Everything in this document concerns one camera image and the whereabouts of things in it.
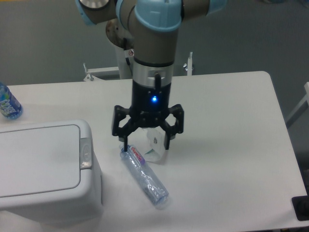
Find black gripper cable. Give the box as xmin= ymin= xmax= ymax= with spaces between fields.
xmin=154 ymin=73 xmax=162 ymax=94

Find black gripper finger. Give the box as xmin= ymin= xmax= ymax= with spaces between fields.
xmin=160 ymin=104 xmax=184 ymax=150
xmin=112 ymin=105 xmax=141 ymax=152

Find crumpled white paper carton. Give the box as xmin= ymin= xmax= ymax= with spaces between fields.
xmin=136 ymin=129 xmax=165 ymax=163

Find blue labelled water bottle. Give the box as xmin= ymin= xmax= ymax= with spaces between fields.
xmin=0 ymin=83 xmax=23 ymax=120

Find white push-lid trash can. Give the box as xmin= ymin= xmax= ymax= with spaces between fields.
xmin=0 ymin=119 xmax=103 ymax=224

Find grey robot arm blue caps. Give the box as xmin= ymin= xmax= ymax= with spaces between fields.
xmin=76 ymin=0 xmax=226 ymax=149

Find black object at table corner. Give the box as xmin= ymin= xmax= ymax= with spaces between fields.
xmin=292 ymin=195 xmax=309 ymax=221

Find white frame at right edge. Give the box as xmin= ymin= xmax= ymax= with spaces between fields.
xmin=285 ymin=82 xmax=309 ymax=128

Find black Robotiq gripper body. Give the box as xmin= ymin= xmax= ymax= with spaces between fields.
xmin=129 ymin=81 xmax=171 ymax=128

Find clear empty plastic water bottle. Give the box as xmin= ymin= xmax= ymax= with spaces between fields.
xmin=119 ymin=145 xmax=169 ymax=210

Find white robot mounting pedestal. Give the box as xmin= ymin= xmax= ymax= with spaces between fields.
xmin=84 ymin=19 xmax=179 ymax=87

